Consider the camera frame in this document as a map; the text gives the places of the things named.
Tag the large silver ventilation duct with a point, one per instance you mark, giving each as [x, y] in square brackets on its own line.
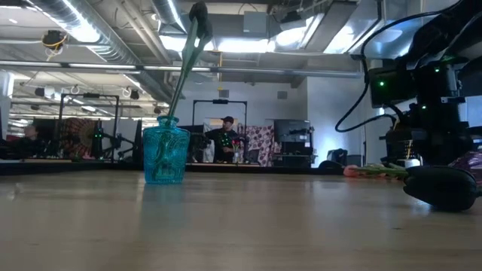
[357, 30]

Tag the grey ceiling pipe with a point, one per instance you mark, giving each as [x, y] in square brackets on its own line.
[263, 70]

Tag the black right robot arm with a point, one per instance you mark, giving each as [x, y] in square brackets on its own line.
[444, 30]

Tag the red mandala tapestry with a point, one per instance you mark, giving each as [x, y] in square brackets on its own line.
[79, 135]

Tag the round silver ventilation duct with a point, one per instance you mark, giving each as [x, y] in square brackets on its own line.
[94, 34]
[169, 13]

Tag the pink patterned cloth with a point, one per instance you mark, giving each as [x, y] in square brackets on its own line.
[263, 145]

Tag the ceiling light panel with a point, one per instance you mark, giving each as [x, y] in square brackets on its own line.
[233, 45]

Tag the person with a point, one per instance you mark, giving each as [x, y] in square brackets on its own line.
[30, 141]
[224, 139]

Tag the white cup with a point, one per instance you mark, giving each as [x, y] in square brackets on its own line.
[410, 162]

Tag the black gantry frame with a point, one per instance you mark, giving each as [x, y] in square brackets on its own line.
[88, 96]
[220, 101]

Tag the black yellow ceiling device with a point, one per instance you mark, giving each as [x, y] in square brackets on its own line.
[53, 39]

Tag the purple glass vase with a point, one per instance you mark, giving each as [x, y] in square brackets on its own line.
[468, 163]

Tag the grey ceiling box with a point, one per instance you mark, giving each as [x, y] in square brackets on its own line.
[255, 22]

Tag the black background robot arm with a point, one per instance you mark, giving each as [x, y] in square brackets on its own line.
[113, 143]

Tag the small background flower vase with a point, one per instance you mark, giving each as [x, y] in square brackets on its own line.
[235, 152]

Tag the black office chair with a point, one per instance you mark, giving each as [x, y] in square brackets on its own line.
[337, 158]

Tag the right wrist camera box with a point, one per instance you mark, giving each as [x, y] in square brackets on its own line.
[391, 86]

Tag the black equipment rack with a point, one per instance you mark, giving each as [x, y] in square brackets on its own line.
[291, 131]

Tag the blue glass vase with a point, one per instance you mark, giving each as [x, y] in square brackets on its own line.
[165, 154]

